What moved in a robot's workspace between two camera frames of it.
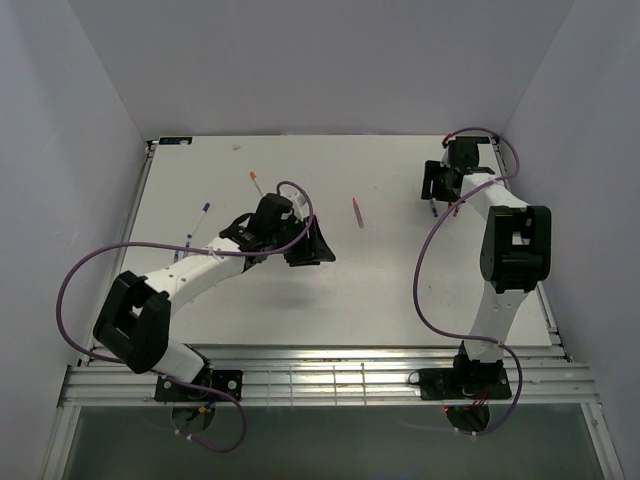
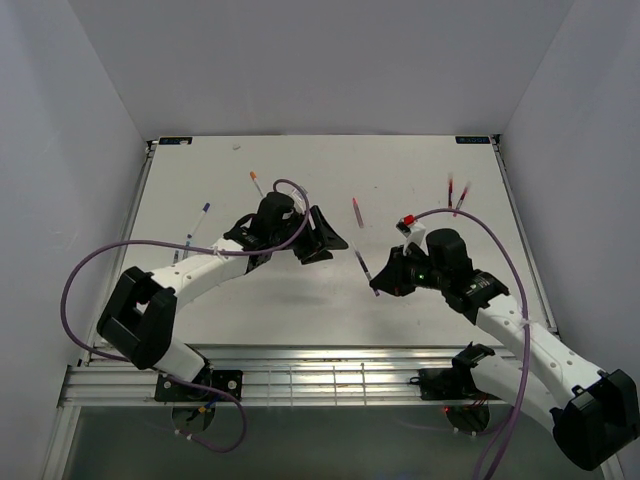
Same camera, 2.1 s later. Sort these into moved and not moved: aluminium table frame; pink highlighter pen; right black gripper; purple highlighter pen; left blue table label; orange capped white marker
Moved: purple highlighter pen; right black gripper
Not moved: pink highlighter pen; aluminium table frame; left blue table label; orange capped white marker
